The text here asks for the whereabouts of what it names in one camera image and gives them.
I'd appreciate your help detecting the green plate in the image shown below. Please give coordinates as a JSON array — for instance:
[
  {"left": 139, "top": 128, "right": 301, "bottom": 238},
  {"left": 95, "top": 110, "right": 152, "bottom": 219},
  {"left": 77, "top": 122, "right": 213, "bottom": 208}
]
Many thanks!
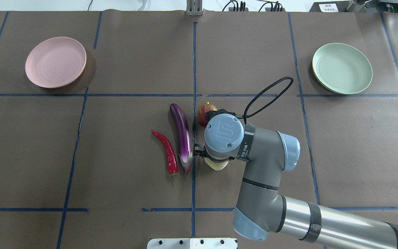
[{"left": 311, "top": 43, "right": 373, "bottom": 95}]

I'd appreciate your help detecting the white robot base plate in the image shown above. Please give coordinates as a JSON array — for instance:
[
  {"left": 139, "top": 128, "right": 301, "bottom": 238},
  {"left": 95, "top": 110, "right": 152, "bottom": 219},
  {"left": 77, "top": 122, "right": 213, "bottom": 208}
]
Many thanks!
[{"left": 147, "top": 238, "right": 238, "bottom": 249}]

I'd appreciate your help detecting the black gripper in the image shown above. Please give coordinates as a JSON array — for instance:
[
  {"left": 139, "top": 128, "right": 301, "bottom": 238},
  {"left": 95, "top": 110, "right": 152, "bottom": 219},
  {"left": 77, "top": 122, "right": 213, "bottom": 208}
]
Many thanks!
[{"left": 193, "top": 144, "right": 207, "bottom": 158}]

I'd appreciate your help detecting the pink green peach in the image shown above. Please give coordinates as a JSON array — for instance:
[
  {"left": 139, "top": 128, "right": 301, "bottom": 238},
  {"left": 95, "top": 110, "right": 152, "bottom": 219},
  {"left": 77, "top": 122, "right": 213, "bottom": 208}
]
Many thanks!
[{"left": 204, "top": 158, "right": 229, "bottom": 171}]

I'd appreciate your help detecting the red chili pepper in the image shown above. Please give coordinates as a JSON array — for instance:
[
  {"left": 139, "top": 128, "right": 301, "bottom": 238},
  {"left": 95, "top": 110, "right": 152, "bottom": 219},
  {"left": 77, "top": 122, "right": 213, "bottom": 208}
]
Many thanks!
[{"left": 151, "top": 130, "right": 179, "bottom": 180}]

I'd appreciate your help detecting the pink plate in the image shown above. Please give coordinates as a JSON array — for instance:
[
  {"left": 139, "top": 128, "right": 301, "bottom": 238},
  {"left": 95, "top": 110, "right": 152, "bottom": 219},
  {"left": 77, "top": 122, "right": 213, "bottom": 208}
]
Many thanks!
[{"left": 24, "top": 37, "right": 87, "bottom": 89}]

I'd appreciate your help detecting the purple eggplant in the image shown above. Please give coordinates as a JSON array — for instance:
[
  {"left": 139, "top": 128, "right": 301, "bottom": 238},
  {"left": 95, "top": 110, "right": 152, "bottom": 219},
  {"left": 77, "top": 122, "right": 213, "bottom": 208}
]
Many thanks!
[{"left": 170, "top": 103, "right": 193, "bottom": 175}]

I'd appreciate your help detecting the grey metal post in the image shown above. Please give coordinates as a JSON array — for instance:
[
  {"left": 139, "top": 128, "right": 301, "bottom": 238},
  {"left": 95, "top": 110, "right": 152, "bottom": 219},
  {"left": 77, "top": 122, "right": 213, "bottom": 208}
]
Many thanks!
[{"left": 186, "top": 0, "right": 203, "bottom": 16}]

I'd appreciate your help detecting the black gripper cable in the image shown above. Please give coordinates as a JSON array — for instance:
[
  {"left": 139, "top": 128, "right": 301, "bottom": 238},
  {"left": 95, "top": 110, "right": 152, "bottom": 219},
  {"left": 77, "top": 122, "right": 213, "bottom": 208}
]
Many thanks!
[{"left": 235, "top": 76, "right": 294, "bottom": 124}]

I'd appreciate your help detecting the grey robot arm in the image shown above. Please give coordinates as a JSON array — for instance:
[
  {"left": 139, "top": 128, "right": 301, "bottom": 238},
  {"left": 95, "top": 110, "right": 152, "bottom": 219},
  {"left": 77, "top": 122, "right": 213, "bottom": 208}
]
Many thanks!
[{"left": 194, "top": 109, "right": 398, "bottom": 249}]

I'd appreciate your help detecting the red green pomegranate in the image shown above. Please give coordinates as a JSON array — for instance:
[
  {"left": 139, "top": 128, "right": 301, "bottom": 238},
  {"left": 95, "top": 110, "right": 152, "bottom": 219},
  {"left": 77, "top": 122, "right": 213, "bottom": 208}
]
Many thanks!
[{"left": 196, "top": 101, "right": 217, "bottom": 127}]

